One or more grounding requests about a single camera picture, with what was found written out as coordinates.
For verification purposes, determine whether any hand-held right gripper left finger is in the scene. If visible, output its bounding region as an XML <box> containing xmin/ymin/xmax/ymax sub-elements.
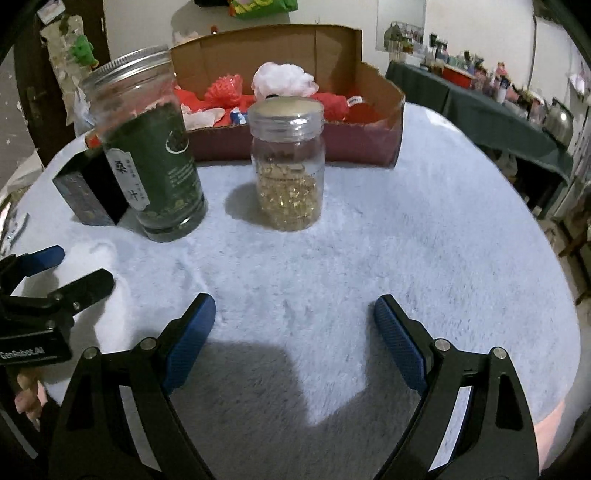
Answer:
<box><xmin>48</xmin><ymin>292</ymin><xmax>218</xmax><ymax>480</ymax></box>

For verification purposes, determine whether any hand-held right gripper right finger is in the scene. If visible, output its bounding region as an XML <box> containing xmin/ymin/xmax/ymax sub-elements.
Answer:
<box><xmin>373</xmin><ymin>294</ymin><xmax>542</xmax><ymax>480</ymax></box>

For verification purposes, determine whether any black box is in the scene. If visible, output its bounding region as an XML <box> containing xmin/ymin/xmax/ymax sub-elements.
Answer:
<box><xmin>52</xmin><ymin>148</ymin><xmax>132</xmax><ymax>227</ymax></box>

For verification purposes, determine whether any red basin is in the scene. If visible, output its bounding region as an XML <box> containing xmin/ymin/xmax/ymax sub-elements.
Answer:
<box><xmin>442</xmin><ymin>64</ymin><xmax>476</xmax><ymax>88</ymax></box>

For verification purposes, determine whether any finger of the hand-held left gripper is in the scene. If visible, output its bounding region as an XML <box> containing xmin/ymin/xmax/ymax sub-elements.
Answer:
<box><xmin>0</xmin><ymin>244</ymin><xmax>65</xmax><ymax>296</ymax></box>
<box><xmin>0</xmin><ymin>269</ymin><xmax>115</xmax><ymax>330</ymax></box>

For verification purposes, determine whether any wall mirror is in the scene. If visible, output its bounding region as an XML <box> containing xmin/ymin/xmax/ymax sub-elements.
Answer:
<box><xmin>376</xmin><ymin>0</ymin><xmax>426</xmax><ymax>54</ymax></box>

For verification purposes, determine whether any green tote bag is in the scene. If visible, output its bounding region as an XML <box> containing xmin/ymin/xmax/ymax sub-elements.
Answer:
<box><xmin>228</xmin><ymin>0</ymin><xmax>298</xmax><ymax>20</ymax></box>

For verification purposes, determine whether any white translucent packet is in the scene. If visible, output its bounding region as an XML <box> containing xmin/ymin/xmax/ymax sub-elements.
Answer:
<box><xmin>182</xmin><ymin>105</ymin><xmax>227</xmax><ymax>130</ymax></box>

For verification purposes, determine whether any person's left hand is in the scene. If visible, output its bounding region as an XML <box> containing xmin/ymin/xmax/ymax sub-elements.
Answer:
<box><xmin>14</xmin><ymin>371</ymin><xmax>49</xmax><ymax>432</ymax></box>

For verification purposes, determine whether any steel kettle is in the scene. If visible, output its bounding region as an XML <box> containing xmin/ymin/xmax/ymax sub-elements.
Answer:
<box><xmin>542</xmin><ymin>98</ymin><xmax>575</xmax><ymax>144</ymax></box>

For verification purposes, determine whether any paper sheet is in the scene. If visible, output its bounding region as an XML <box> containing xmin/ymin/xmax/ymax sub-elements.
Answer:
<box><xmin>37</xmin><ymin>0</ymin><xmax>70</xmax><ymax>24</ymax></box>

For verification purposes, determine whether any red plush rabbit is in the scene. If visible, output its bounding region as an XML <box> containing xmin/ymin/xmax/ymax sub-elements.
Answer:
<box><xmin>316</xmin><ymin>91</ymin><xmax>363</xmax><ymax>123</ymax></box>

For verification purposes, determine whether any white mesh bath pouf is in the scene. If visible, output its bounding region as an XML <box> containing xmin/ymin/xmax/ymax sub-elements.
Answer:
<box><xmin>252</xmin><ymin>62</ymin><xmax>320</xmax><ymax>100</ymax></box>

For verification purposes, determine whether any cardboard box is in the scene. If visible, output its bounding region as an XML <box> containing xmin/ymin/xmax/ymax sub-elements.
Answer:
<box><xmin>170</xmin><ymin>24</ymin><xmax>406</xmax><ymax>169</ymax></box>

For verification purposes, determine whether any dark green covered table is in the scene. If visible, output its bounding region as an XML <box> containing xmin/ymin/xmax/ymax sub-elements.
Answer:
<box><xmin>385</xmin><ymin>60</ymin><xmax>575</xmax><ymax>217</ymax></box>

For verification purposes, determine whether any pink bedding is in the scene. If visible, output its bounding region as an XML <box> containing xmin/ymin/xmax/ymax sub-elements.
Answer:
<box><xmin>531</xmin><ymin>397</ymin><xmax>568</xmax><ymax>480</ymax></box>

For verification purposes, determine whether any clear jar of gold capsules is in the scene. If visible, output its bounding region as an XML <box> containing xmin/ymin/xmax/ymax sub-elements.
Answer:
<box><xmin>248</xmin><ymin>96</ymin><xmax>327</xmax><ymax>232</ymax></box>

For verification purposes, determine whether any beige hanging organizer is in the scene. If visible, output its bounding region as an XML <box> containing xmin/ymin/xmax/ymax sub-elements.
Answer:
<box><xmin>39</xmin><ymin>16</ymin><xmax>100</xmax><ymax>130</ymax></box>

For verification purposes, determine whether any red foam net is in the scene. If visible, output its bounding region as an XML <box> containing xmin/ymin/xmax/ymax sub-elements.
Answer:
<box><xmin>203</xmin><ymin>74</ymin><xmax>245</xmax><ymax>109</ymax></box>

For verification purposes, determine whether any cluster of cosmetic bottles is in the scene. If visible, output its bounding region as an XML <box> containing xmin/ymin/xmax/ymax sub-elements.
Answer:
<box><xmin>385</xmin><ymin>21</ymin><xmax>550</xmax><ymax>121</ymax></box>

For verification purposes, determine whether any white wardrobe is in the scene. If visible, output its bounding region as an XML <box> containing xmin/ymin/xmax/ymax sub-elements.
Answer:
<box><xmin>533</xmin><ymin>11</ymin><xmax>591</xmax><ymax>153</ymax></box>

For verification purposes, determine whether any green toy figure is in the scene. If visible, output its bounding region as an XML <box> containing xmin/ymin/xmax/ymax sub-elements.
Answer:
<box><xmin>69</xmin><ymin>36</ymin><xmax>99</xmax><ymax>70</ymax></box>

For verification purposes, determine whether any dark door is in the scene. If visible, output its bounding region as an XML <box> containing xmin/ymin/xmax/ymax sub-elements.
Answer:
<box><xmin>11</xmin><ymin>0</ymin><xmax>112</xmax><ymax>167</ymax></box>

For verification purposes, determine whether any green label glass jar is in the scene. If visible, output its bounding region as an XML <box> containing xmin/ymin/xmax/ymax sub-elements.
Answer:
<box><xmin>81</xmin><ymin>45</ymin><xmax>208</xmax><ymax>243</ymax></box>

